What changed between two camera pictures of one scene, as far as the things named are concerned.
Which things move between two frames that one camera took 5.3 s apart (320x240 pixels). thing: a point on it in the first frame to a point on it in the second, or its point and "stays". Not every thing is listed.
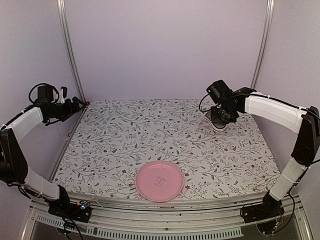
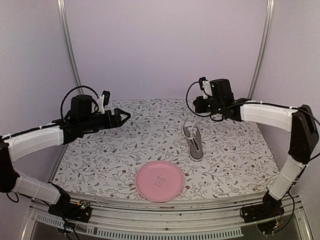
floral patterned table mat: [113, 139] stays
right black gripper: [215, 119] to [197, 103]
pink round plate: [159, 181] stays
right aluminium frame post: [264, 45] stays
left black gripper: [71, 110] to [118, 122]
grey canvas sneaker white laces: [218, 127] to [192, 135]
